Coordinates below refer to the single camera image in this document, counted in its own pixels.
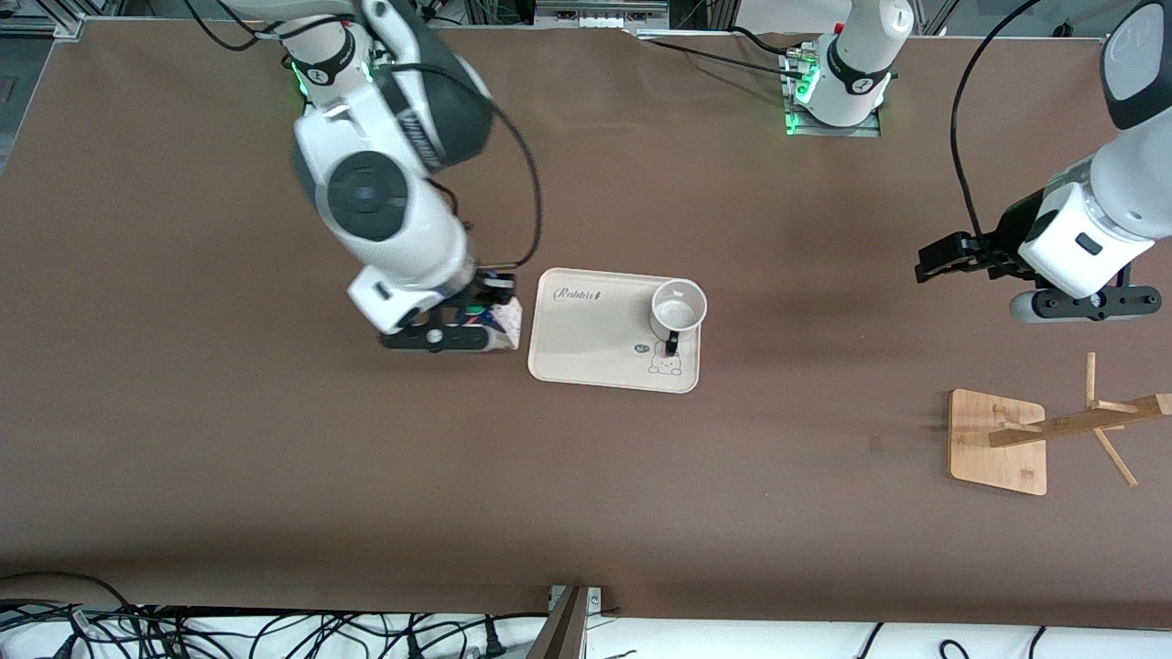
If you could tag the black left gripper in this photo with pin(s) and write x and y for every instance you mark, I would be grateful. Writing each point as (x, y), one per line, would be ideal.
(1011, 230)

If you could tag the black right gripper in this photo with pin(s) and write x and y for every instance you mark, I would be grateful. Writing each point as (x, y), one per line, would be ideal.
(495, 288)

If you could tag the blue white milk carton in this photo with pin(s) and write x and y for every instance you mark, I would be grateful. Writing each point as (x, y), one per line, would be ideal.
(506, 325)

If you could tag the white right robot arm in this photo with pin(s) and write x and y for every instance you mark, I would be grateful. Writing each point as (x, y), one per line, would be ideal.
(385, 183)

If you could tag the wooden cup rack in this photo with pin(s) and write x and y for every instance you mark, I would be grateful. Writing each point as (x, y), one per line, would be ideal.
(998, 439)

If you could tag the beige rabbit print tray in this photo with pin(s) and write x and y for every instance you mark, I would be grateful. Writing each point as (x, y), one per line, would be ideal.
(595, 343)

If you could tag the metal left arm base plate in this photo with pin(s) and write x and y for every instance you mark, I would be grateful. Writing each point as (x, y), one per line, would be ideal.
(870, 128)

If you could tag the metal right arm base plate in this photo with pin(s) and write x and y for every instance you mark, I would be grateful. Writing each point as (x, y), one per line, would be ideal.
(307, 78)

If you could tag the metal table edge bracket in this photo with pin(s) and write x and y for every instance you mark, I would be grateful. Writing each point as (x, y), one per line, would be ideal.
(572, 622)

